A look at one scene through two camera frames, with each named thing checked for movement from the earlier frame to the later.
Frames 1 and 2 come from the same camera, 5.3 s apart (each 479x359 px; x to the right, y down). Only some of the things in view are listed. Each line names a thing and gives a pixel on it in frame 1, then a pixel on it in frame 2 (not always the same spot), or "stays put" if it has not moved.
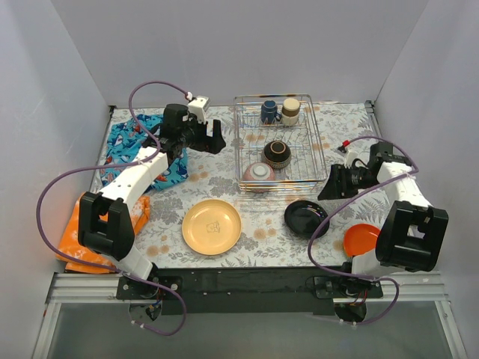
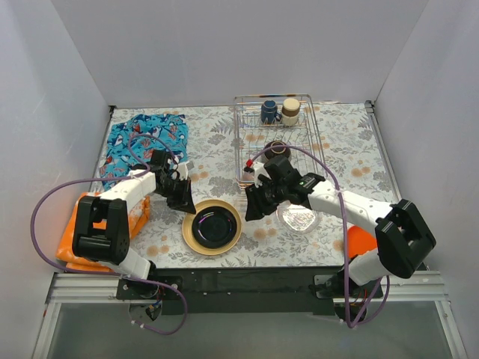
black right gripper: (337, 181) to (263, 198)
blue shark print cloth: (124, 139) stays put
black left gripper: (207, 136) to (178, 192)
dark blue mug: (269, 112) stays put
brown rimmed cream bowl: (278, 154) stays put
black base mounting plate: (249, 291) stays put
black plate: (304, 218) to (214, 226)
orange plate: (359, 238) stays put
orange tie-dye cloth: (69, 247) stays put
